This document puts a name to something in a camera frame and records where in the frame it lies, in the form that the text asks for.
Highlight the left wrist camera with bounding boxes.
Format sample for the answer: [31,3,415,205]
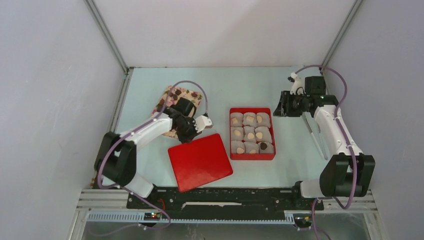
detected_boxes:
[194,113,213,133]

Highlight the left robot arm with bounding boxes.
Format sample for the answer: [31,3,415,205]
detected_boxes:
[94,98,202,208]

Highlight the dark chocolate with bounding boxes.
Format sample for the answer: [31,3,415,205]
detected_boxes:
[259,142,268,150]

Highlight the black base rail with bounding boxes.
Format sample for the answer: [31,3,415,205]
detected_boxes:
[147,186,324,221]

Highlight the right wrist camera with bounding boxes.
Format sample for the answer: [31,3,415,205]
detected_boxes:
[287,72,305,95]

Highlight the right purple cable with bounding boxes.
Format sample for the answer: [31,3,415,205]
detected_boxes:
[293,64,359,240]

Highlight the floral tray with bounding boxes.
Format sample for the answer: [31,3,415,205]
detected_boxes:
[151,86,202,140]

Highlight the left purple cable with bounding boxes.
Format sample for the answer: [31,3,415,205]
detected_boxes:
[87,80,210,238]

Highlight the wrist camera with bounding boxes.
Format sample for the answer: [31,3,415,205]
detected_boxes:
[194,113,213,133]
[287,72,305,95]

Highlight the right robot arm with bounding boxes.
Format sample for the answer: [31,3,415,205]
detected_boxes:
[273,73,376,209]

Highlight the purple cable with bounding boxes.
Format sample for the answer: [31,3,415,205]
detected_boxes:
[87,80,210,238]
[293,64,359,240]

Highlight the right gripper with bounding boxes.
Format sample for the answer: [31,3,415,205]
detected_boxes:
[272,90,309,118]

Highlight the red chocolate box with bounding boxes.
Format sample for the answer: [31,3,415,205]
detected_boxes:
[229,107,277,161]

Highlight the metal tongs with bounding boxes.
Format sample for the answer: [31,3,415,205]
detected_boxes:
[301,113,329,161]

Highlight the red box lid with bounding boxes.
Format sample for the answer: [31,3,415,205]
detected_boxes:
[167,133,234,193]

